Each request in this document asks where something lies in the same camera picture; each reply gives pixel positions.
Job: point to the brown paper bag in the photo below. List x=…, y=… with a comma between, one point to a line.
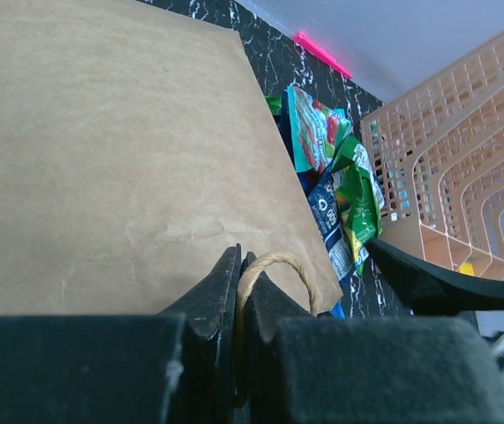
x=136, y=146

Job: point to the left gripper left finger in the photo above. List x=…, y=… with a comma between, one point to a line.
x=172, y=367

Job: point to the yellow small object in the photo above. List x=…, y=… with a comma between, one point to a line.
x=466, y=269

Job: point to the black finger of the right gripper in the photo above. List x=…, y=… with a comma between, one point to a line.
x=431, y=290

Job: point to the small blue snack packet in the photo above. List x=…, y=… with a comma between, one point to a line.
x=337, y=311

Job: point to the green white snack bag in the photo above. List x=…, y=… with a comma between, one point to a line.
x=358, y=196

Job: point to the teal red candy bag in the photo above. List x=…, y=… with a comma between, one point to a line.
x=316, y=131

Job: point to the orange plastic desk organizer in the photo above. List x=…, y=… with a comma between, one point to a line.
x=429, y=150

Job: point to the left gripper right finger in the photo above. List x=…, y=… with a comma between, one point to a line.
x=301, y=369

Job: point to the blue white snack bag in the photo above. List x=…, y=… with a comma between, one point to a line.
x=326, y=215

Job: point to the pink tape strip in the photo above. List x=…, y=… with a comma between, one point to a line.
x=314, y=49

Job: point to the green Chuba cassava chips bag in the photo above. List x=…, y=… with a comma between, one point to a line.
x=274, y=104

